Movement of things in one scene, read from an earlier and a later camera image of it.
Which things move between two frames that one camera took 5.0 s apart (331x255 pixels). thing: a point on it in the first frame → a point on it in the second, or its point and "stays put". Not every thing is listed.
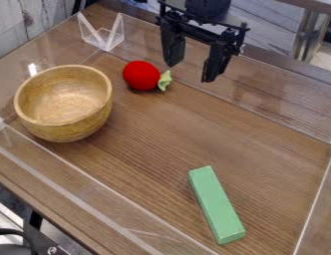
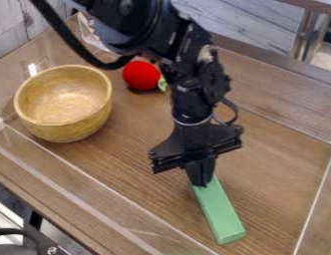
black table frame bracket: x=41 y=244 stays put
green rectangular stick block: x=216 y=210 stays put
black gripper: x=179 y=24 → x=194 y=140
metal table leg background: x=313 y=23 stays put
